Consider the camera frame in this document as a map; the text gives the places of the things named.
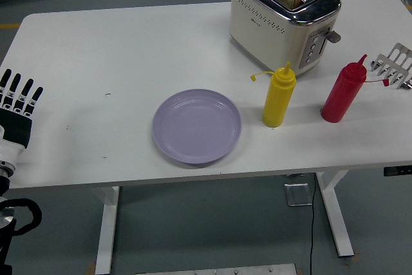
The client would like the white table leg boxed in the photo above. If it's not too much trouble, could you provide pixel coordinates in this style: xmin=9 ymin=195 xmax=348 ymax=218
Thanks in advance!
xmin=95 ymin=186 xmax=120 ymax=275
xmin=315 ymin=170 xmax=355 ymax=258

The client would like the purple round plate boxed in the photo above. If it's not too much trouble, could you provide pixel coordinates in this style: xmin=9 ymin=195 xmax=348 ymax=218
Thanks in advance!
xmin=151 ymin=88 xmax=243 ymax=166

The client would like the red squeeze bottle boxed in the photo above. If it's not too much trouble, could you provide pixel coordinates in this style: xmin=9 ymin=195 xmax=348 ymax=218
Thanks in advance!
xmin=320 ymin=53 xmax=392 ymax=124

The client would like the silver metal toast rack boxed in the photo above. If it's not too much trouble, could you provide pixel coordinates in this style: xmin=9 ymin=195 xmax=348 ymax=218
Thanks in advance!
xmin=369 ymin=42 xmax=412 ymax=91

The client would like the silver floor socket plate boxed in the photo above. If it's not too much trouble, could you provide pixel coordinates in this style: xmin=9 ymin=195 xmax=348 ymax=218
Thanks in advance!
xmin=283 ymin=182 xmax=314 ymax=207

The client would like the cream and chrome toaster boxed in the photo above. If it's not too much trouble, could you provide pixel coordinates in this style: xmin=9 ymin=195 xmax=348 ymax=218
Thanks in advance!
xmin=229 ymin=0 xmax=343 ymax=79

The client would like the black floor power cable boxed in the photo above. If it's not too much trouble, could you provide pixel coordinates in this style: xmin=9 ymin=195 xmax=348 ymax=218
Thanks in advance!
xmin=308 ymin=173 xmax=319 ymax=275

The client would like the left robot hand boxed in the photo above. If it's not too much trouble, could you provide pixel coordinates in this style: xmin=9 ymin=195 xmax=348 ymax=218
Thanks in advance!
xmin=0 ymin=68 xmax=44 ymax=169

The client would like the black table control panel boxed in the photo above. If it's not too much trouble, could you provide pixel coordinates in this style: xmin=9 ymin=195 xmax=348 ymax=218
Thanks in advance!
xmin=382 ymin=166 xmax=412 ymax=178

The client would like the yellow squeeze bottle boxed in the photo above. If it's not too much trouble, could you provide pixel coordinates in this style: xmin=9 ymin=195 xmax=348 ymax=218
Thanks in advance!
xmin=250 ymin=61 xmax=297 ymax=128

